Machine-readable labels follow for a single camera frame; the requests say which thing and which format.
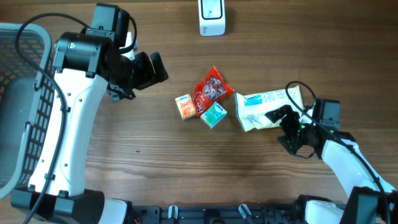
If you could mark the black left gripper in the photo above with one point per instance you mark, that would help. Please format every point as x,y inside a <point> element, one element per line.
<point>147,74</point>

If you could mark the yellow snack bag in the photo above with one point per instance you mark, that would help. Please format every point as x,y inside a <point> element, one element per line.
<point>251,109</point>

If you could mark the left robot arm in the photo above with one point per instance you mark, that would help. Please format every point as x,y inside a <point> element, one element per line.
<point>87,65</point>

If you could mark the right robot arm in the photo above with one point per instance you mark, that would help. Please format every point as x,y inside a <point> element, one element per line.
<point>369,195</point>

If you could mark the orange tissue pack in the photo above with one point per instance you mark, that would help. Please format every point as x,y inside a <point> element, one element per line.
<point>186,106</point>

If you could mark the red candy bag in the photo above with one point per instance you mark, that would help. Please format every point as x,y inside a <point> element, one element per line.
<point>211,89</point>

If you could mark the teal tissue pack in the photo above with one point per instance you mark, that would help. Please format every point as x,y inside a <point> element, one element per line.
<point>213,115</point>

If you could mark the grey plastic mesh basket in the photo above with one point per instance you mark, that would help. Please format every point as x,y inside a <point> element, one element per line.
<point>29,102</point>

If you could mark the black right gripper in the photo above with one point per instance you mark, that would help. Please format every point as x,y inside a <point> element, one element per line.
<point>291,145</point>

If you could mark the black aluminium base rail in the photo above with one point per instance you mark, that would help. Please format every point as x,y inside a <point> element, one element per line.
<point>278,213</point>

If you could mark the white barcode scanner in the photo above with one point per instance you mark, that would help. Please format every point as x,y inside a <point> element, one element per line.
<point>211,17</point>

